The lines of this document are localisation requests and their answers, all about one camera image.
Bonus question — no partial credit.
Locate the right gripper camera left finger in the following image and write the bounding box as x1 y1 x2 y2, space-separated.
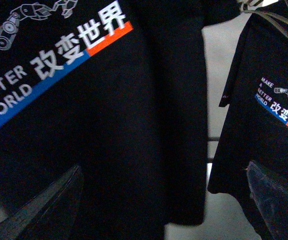
0 165 81 240

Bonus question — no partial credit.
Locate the upper rack crossbar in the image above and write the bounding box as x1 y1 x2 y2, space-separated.
208 136 219 142

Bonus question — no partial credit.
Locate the rack crossbar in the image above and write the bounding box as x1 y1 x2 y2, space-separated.
208 136 219 142
207 157 214 164

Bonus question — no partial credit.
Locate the black t-shirt small logo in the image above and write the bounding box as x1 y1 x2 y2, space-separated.
0 0 242 240

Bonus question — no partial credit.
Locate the black t-shirt slogan print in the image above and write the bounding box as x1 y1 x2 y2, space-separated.
208 0 288 240

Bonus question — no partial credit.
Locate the lower rack crossbar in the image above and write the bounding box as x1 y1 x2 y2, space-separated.
207 157 214 164

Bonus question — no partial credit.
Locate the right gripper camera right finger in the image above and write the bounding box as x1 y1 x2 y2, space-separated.
246 161 288 240

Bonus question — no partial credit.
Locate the grey hanger of slogan shirt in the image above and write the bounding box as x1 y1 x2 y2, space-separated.
237 0 288 39

